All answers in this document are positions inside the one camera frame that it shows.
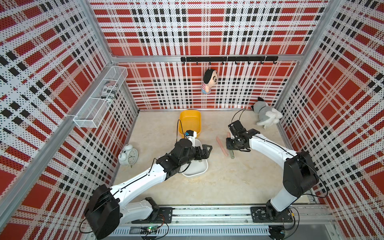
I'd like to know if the white plastic storage box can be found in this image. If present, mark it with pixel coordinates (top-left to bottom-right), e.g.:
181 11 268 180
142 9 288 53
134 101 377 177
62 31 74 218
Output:
179 136 209 178

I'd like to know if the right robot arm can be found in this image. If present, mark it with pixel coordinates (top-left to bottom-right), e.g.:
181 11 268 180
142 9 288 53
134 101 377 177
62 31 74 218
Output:
226 120 320 220

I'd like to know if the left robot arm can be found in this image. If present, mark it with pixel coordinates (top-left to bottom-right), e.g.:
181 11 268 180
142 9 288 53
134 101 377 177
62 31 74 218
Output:
84 139 213 240

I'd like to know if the yellow plastic storage box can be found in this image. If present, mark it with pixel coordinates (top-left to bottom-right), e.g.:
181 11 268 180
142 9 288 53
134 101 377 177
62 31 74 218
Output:
178 110 202 137

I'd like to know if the grey white plush toy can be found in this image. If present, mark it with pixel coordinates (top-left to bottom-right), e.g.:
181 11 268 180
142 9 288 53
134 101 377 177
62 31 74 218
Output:
251 97 283 129

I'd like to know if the cartoon boy doll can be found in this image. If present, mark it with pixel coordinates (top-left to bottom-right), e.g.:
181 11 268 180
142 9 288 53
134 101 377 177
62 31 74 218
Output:
202 69 218 94

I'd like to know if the white alarm clock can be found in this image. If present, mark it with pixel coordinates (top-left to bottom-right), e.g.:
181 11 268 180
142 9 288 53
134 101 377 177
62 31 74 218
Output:
118 144 139 166

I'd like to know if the green circuit board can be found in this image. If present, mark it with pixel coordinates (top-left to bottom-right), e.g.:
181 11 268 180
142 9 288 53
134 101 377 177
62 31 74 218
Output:
129 226 158 235

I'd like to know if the striped can in basket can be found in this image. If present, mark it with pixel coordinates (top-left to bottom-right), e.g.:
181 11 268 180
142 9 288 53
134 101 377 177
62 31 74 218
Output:
101 81 118 102

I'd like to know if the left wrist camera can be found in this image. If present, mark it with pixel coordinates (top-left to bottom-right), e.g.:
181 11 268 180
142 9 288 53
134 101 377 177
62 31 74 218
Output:
184 130 197 145

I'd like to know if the metal base rail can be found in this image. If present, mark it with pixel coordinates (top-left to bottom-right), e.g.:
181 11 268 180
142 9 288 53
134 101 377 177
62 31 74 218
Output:
104 204 342 240

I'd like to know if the black hook rail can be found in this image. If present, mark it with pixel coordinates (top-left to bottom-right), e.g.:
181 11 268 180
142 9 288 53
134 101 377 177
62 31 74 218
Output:
181 56 279 63

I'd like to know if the clear wire wall basket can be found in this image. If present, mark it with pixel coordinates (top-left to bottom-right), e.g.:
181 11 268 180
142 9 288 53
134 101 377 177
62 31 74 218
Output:
74 66 128 129

